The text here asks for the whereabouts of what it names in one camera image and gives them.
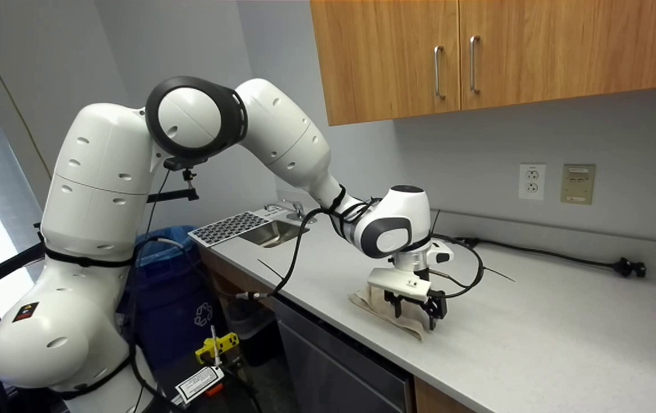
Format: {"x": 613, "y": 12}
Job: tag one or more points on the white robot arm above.
{"x": 63, "y": 330}

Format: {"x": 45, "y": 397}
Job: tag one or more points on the white wall outlet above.
{"x": 531, "y": 181}

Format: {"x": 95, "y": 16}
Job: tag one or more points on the black dishwasher front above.
{"x": 334, "y": 373}

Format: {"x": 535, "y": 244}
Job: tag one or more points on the beige wall plate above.
{"x": 578, "y": 181}

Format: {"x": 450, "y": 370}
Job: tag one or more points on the stainless steel sink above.
{"x": 274, "y": 234}

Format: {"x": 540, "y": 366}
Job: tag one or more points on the stained beige cloth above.
{"x": 411, "y": 319}

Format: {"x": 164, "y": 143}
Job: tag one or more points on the metal dish drying rack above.
{"x": 227, "y": 228}

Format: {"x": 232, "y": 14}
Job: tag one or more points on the wooden upper cabinet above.
{"x": 410, "y": 58}

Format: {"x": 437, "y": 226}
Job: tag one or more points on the blue recycling bin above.
{"x": 176, "y": 303}

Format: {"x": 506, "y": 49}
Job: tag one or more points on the yellow clamp tool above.
{"x": 215, "y": 346}

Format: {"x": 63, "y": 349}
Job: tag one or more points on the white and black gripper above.
{"x": 410, "y": 280}

